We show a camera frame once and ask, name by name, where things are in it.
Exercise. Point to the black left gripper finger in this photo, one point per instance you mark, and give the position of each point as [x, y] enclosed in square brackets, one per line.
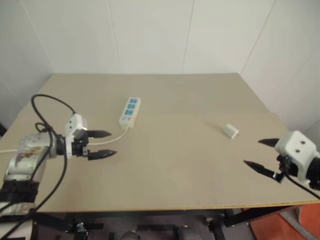
[100, 134]
[103, 154]

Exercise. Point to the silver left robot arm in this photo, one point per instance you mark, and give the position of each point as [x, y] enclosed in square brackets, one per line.
[23, 155]

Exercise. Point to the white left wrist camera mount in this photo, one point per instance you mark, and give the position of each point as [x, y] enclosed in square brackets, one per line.
[73, 123]

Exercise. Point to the white power strip blue sockets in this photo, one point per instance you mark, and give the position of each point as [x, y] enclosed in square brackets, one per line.
[130, 111]

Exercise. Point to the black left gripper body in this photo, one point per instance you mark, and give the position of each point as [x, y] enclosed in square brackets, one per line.
[79, 149]

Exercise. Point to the white plug adapter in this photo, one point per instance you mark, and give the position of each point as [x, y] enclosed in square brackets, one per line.
[230, 130]

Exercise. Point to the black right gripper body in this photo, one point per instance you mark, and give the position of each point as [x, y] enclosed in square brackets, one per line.
[287, 163]

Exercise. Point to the orange object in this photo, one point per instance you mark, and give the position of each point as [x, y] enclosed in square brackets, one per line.
[295, 225]

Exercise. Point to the black metal table frame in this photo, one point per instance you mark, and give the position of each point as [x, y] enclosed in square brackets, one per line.
[150, 220]

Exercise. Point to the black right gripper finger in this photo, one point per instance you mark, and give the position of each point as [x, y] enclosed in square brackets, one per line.
[258, 168]
[269, 142]

